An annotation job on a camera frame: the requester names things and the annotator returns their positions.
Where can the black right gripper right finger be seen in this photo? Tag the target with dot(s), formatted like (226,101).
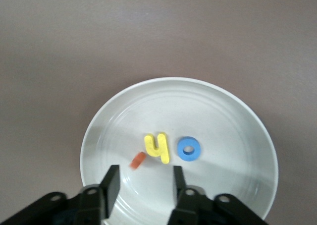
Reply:
(188,205)

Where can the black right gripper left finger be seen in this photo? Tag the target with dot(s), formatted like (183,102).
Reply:
(109,190)

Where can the orange foam letter f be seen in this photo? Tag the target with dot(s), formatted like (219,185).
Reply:
(137,160)

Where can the blue foam letter o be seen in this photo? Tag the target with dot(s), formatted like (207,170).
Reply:
(197,150)

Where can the yellow foam letter h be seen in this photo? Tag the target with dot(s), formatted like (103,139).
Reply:
(162,150)

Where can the beige round plate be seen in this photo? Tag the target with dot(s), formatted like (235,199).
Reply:
(198,111)

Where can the brown table cover sheet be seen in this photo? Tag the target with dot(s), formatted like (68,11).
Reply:
(148,24)

